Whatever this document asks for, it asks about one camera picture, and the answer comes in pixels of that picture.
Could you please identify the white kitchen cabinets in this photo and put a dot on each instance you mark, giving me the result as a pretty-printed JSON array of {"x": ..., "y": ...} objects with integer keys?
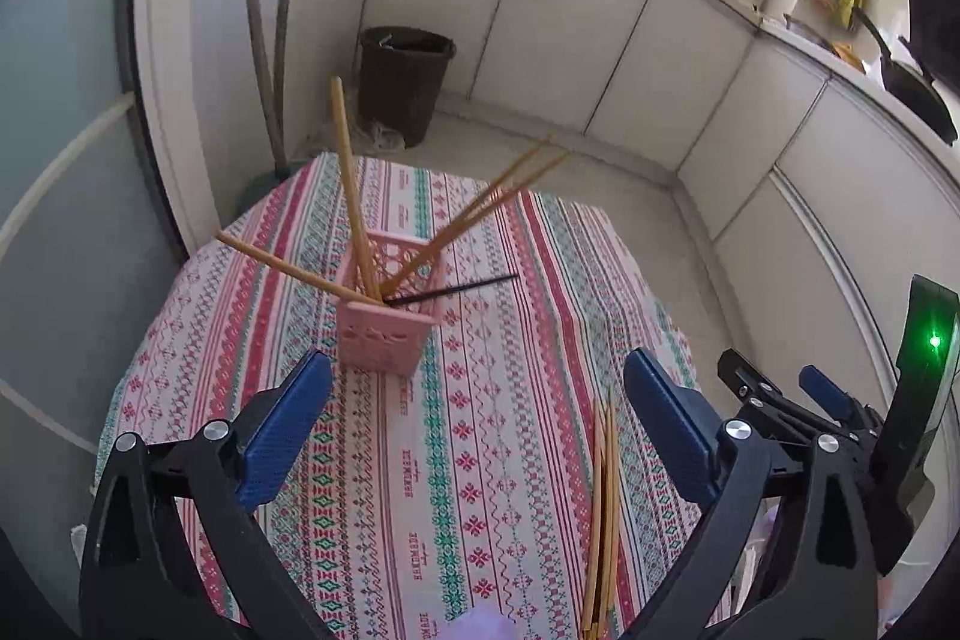
[{"x": 570, "y": 25}]

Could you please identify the tan wooden chopstick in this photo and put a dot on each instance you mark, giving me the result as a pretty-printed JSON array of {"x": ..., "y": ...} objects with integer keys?
[
  {"x": 525, "y": 189},
  {"x": 285, "y": 269},
  {"x": 349, "y": 175},
  {"x": 491, "y": 209},
  {"x": 525, "y": 162}
]

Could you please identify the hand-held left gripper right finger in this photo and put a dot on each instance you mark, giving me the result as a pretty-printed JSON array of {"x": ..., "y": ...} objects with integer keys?
[{"x": 671, "y": 430}]

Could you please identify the black frying pan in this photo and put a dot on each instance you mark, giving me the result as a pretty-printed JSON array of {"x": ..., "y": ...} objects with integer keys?
[{"x": 919, "y": 93}]

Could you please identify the purple blurred object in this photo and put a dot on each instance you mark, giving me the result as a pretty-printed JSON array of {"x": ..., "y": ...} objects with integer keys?
[{"x": 480, "y": 625}]

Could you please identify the frosted glass door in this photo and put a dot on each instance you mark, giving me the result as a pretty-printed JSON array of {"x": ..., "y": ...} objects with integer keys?
[{"x": 60, "y": 197}]

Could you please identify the black chopstick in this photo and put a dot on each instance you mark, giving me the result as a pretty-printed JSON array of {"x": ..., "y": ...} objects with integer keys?
[{"x": 465, "y": 287}]

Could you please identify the bunch of wooden chopsticks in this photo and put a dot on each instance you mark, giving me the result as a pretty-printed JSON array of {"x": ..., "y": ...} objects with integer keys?
[{"x": 602, "y": 497}]

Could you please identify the small orange object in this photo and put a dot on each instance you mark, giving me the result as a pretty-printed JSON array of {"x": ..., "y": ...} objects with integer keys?
[{"x": 847, "y": 54}]

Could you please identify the dark brown trash bin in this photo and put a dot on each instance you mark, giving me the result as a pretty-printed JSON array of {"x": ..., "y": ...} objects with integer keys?
[{"x": 401, "y": 93}]

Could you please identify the pink plastic utensil basket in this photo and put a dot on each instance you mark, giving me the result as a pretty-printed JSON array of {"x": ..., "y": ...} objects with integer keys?
[{"x": 382, "y": 340}]

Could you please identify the crumpled plastic bag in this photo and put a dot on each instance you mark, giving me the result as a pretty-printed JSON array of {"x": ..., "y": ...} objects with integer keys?
[{"x": 379, "y": 134}]

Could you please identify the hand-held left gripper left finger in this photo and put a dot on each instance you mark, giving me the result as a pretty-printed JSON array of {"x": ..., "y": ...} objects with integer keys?
[{"x": 289, "y": 430}]

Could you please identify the patterned striped tablecloth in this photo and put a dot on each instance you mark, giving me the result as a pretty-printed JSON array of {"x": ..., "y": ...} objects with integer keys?
[{"x": 487, "y": 460}]

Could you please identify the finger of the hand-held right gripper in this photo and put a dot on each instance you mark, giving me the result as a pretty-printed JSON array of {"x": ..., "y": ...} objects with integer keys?
[
  {"x": 750, "y": 381},
  {"x": 821, "y": 386}
]

